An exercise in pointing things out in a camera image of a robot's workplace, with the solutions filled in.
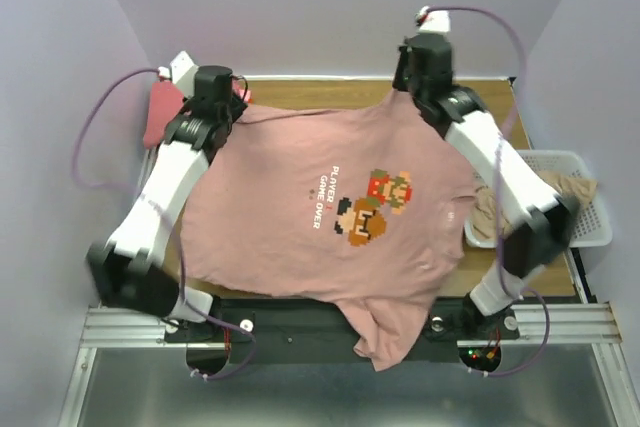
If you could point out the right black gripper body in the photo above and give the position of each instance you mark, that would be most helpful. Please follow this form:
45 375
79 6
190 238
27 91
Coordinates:
403 77

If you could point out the white plastic laundry basket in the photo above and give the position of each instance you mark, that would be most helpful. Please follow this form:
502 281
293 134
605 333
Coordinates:
592 227

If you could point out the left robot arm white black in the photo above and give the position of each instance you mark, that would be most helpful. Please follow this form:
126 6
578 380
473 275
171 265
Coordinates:
128 268

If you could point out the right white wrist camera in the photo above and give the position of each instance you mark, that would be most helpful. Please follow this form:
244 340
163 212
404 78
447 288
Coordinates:
429 20

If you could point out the folded coral pink t-shirt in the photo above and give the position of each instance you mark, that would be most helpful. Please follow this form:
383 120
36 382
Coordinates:
165 102

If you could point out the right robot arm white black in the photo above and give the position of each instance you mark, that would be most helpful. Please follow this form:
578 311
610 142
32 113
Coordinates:
542 220

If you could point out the beige crumpled t-shirt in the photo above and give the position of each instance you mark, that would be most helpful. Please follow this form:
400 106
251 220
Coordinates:
482 217

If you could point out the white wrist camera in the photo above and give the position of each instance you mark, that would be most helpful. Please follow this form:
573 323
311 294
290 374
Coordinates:
429 20
180 72

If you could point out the folded light pink t-shirt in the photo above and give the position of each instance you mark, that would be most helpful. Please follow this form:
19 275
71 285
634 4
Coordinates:
245 95

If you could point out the dusty pink printed t-shirt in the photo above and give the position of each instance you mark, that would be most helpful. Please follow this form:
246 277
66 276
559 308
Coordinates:
362 208

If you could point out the aluminium frame rail front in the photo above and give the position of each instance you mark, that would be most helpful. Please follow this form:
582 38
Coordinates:
120 328

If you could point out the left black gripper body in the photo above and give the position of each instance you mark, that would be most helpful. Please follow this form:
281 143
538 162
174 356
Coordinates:
235 109

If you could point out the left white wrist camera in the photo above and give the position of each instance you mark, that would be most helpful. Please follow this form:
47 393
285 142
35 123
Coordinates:
180 72

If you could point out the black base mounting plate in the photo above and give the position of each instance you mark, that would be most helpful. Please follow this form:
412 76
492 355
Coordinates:
296 331

